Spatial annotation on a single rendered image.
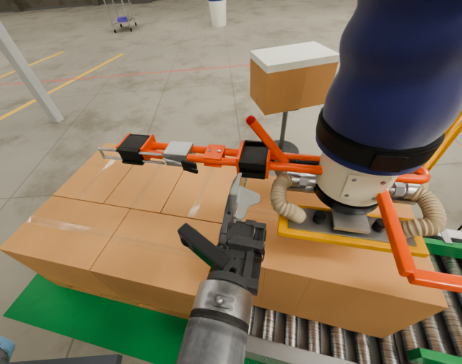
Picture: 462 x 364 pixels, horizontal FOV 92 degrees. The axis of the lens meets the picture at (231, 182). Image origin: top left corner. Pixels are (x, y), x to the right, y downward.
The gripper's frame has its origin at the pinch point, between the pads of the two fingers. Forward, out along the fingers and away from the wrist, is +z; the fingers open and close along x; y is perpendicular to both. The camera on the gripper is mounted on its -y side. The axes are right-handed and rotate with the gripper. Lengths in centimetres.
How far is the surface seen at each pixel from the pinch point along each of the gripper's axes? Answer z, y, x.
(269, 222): 13.6, 8.0, -27.9
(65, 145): 149, -259, -125
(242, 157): 11.7, -1.0, 1.4
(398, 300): -4, 45, -29
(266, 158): 12.4, 5.1, 1.4
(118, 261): 4, -65, -69
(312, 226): 2.3, 18.4, -10.6
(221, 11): 778, -208, -83
